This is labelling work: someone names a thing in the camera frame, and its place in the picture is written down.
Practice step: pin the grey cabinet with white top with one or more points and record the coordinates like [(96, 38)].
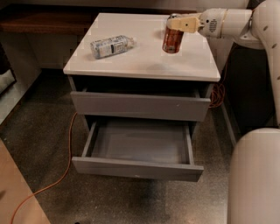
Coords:
[(145, 69)]

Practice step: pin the dark cabinet on right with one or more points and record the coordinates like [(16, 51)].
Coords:
[(252, 83)]

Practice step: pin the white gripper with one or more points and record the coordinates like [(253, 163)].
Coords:
[(210, 25)]

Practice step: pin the brown wooden shelf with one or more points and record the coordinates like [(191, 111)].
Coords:
[(58, 19)]

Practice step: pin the red coke can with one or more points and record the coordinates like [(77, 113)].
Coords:
[(172, 40)]

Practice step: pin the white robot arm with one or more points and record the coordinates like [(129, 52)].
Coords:
[(254, 175)]

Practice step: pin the dark framed object at left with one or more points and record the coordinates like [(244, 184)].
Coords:
[(7, 76)]

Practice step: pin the grey drawer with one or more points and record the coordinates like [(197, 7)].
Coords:
[(139, 148), (177, 108)]

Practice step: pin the grey top drawer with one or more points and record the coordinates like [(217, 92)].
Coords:
[(177, 108)]

